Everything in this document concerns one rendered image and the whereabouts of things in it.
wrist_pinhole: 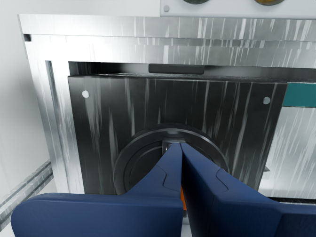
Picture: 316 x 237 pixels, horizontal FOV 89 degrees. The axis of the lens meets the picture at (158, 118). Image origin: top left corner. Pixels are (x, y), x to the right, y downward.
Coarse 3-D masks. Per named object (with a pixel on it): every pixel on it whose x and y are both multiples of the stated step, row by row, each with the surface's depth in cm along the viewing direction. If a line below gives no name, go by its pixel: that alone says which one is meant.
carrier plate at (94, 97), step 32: (96, 96) 18; (128, 96) 18; (160, 96) 18; (192, 96) 18; (224, 96) 18; (256, 96) 17; (96, 128) 19; (128, 128) 19; (224, 128) 19; (256, 128) 19; (96, 160) 21; (256, 160) 20; (96, 192) 23
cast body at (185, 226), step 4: (184, 220) 12; (188, 220) 12; (184, 224) 12; (188, 224) 12; (184, 228) 12; (188, 228) 12; (184, 232) 12; (188, 232) 12; (184, 236) 11; (188, 236) 11
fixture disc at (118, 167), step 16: (144, 128) 19; (160, 128) 17; (176, 128) 17; (192, 128) 18; (128, 144) 18; (144, 144) 18; (160, 144) 18; (192, 144) 18; (208, 144) 17; (128, 160) 18; (144, 160) 18; (224, 160) 18; (128, 176) 19; (144, 176) 19
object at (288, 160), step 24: (288, 96) 20; (312, 96) 19; (288, 120) 24; (312, 120) 24; (288, 144) 25; (312, 144) 25; (288, 168) 26; (312, 168) 26; (264, 192) 28; (288, 192) 28; (312, 192) 28
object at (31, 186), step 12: (48, 168) 26; (24, 180) 23; (36, 180) 23; (48, 180) 26; (12, 192) 21; (24, 192) 21; (36, 192) 23; (0, 204) 19; (12, 204) 19; (0, 216) 18; (0, 228) 18
